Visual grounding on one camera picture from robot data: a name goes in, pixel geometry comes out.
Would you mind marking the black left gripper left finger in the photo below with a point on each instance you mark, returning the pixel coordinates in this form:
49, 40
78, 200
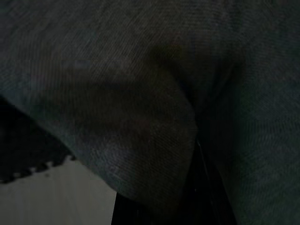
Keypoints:
152, 218

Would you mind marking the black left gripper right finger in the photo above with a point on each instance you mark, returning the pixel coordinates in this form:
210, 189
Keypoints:
213, 201

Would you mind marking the grey pillow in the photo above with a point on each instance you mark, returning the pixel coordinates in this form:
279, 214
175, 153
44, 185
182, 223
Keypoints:
117, 70

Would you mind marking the black jagged-edge floor mat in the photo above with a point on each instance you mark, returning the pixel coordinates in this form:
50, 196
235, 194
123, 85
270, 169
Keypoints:
23, 145

